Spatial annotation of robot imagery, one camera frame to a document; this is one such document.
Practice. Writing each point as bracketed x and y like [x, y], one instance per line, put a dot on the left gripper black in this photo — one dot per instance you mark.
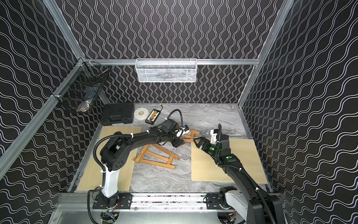
[178, 141]

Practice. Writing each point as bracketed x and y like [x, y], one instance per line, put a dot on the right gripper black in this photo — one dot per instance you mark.
[205, 142]

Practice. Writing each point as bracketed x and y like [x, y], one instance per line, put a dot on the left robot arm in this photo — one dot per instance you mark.
[108, 193]

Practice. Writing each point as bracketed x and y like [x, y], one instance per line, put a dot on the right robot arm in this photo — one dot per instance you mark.
[251, 203]

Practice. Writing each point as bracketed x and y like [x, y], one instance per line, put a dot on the white tape roll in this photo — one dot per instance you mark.
[141, 113]

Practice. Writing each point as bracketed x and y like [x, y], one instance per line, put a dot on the black plastic tool case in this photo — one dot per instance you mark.
[115, 113]

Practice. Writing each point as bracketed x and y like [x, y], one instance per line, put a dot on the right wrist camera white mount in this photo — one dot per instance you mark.
[214, 133]

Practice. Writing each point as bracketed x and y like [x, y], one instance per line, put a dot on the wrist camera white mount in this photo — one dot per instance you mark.
[183, 130]
[214, 133]

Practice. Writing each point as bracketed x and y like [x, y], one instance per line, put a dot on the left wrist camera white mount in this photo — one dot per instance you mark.
[183, 130]

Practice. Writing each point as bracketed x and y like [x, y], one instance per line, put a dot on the black charger board with cable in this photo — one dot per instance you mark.
[153, 116]

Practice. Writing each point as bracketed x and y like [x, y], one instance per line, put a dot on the large wooden easel frame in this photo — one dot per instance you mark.
[167, 161]

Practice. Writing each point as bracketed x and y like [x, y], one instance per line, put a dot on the white wire mesh basket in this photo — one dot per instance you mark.
[166, 70]

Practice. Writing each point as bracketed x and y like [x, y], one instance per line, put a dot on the black wire basket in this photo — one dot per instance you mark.
[84, 88]

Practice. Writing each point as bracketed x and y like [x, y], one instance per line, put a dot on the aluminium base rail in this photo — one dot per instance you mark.
[149, 202]

